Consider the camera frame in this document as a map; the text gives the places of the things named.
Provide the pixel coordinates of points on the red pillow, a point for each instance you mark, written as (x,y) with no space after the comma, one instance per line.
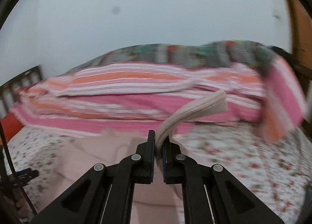
(11,126)

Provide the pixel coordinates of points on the wooden headboard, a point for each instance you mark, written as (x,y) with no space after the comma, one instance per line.
(301,41)

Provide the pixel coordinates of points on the left hand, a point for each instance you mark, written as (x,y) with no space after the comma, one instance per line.
(22,207)

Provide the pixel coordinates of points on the dark patterned green blanket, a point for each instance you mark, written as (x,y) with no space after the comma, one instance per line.
(212,55)

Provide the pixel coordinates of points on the floral red rose bedsheet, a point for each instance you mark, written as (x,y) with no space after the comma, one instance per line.
(277,174)

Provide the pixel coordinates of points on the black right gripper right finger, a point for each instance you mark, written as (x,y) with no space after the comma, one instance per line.
(211,194)

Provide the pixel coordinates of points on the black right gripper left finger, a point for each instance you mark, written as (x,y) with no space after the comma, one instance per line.
(104,194)

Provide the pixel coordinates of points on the pink orange striped quilt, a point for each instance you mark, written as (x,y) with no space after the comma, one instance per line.
(138,96)

